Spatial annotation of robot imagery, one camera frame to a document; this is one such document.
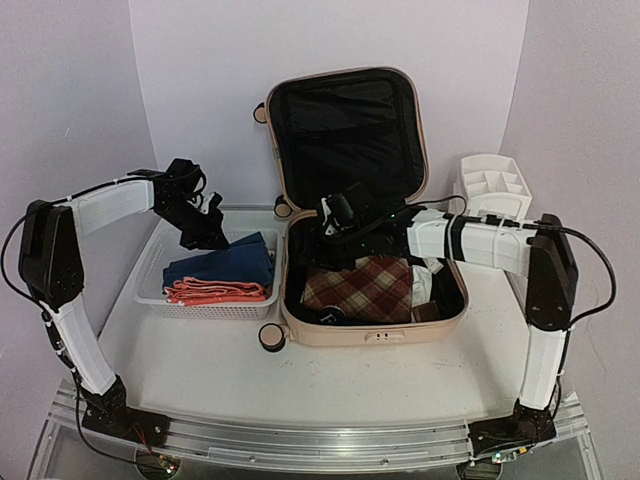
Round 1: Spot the black round jar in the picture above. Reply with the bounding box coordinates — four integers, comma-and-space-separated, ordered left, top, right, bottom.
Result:
318, 306, 347, 326

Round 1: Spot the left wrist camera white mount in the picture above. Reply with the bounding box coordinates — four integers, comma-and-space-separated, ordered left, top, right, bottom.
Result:
197, 192, 222, 215

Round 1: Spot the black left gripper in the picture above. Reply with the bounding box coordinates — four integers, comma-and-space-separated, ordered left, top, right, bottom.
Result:
156, 197, 230, 251

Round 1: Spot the dark blue garment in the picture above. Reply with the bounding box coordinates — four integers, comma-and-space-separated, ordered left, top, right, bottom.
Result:
162, 232, 274, 286

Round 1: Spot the red patterned cloth item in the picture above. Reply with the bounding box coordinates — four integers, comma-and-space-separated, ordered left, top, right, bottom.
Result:
163, 277, 271, 306

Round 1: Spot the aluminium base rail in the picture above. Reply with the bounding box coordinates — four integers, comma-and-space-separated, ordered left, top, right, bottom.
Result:
49, 399, 586, 480

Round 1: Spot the white desktop drawer organizer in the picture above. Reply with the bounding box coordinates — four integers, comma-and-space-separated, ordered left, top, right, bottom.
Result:
453, 154, 532, 220

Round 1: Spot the white t-shirt blue flower print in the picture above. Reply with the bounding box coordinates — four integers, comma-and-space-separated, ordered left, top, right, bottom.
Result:
411, 257, 444, 307

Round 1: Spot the dark brown pouch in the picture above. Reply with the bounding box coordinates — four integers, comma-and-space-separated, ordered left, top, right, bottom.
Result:
411, 301, 441, 323

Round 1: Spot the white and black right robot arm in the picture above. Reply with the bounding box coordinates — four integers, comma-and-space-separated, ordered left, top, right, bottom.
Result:
301, 184, 617, 443

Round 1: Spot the pink hard-shell suitcase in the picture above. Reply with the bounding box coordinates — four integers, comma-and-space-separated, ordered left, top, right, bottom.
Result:
253, 67, 469, 350

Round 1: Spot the red plaid shirt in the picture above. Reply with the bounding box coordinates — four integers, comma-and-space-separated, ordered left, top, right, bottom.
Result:
301, 256, 413, 326

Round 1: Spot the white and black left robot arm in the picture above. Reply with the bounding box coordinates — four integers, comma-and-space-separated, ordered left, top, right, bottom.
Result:
12, 158, 229, 437

